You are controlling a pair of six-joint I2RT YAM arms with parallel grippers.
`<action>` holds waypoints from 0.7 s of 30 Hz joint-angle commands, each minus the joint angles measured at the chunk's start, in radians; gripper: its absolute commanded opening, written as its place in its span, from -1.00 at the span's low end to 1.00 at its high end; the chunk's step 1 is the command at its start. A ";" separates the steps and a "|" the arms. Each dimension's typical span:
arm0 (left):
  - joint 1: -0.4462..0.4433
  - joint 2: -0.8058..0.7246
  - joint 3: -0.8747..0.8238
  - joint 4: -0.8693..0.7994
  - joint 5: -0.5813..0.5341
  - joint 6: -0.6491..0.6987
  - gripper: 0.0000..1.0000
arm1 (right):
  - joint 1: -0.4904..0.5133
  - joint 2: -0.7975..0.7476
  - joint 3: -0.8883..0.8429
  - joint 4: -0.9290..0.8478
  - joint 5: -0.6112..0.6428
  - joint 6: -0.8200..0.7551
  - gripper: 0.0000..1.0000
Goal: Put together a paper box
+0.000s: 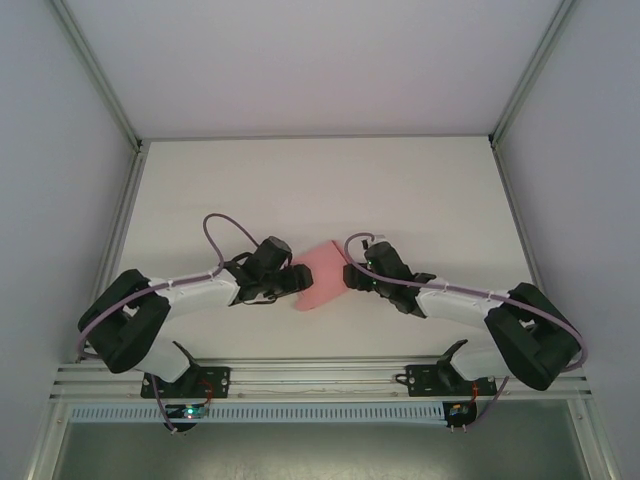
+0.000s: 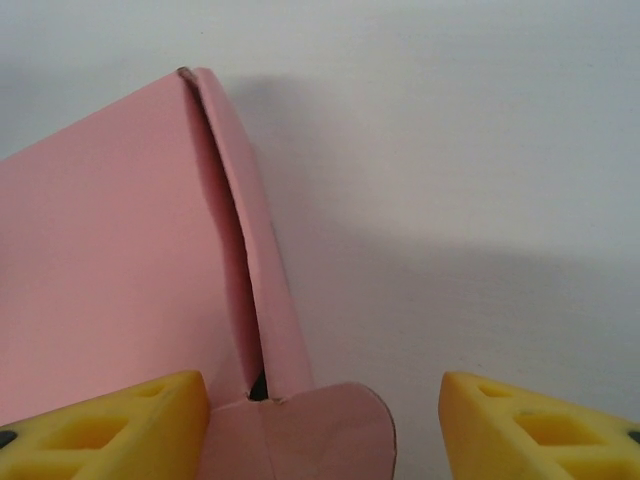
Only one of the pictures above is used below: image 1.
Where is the pink paper box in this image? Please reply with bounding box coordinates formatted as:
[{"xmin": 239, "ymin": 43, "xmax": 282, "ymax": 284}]
[{"xmin": 292, "ymin": 239, "xmax": 351, "ymax": 312}]

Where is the circuit board with green light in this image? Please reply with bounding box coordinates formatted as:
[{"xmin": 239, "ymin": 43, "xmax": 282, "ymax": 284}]
[{"xmin": 167, "ymin": 403, "xmax": 211, "ymax": 420}]

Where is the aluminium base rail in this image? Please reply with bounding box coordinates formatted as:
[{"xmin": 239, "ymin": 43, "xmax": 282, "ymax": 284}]
[{"xmin": 49, "ymin": 355, "xmax": 594, "ymax": 401}]

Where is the perforated grey cable duct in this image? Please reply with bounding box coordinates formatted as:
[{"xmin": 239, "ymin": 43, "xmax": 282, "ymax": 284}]
[{"xmin": 69, "ymin": 403, "xmax": 446, "ymax": 425}]

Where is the aluminium frame post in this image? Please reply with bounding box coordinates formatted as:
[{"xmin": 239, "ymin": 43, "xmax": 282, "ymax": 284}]
[
  {"xmin": 49, "ymin": 0, "xmax": 144, "ymax": 151},
  {"xmin": 489, "ymin": 0, "xmax": 576, "ymax": 149}
]

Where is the aluminium lower frame leg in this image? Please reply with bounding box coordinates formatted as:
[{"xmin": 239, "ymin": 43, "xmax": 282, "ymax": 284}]
[
  {"xmin": 27, "ymin": 402, "xmax": 71, "ymax": 480},
  {"xmin": 569, "ymin": 397, "xmax": 626, "ymax": 480}
]

